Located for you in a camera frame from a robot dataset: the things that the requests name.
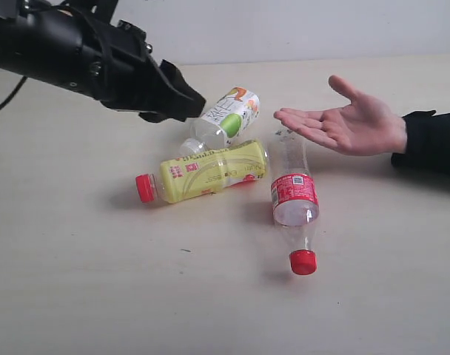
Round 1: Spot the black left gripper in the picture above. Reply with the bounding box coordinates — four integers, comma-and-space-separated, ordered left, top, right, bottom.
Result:
83, 20, 206, 123

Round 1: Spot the yellow bottle red cap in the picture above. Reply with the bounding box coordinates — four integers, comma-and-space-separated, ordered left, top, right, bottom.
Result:
135, 140, 269, 204

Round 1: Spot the clear bottle red label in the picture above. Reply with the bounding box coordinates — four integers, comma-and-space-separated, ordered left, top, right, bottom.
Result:
268, 129, 320, 276

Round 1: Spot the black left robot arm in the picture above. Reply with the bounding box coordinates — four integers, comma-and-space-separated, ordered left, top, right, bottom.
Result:
0, 1, 206, 123

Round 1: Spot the black sleeved forearm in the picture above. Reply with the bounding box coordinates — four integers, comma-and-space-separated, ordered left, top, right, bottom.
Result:
391, 110, 450, 176

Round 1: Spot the clear bottle fruit label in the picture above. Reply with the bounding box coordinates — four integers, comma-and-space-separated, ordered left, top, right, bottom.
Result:
179, 87, 261, 156

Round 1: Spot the open bare human hand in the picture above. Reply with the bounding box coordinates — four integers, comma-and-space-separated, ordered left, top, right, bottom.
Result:
274, 75, 408, 156

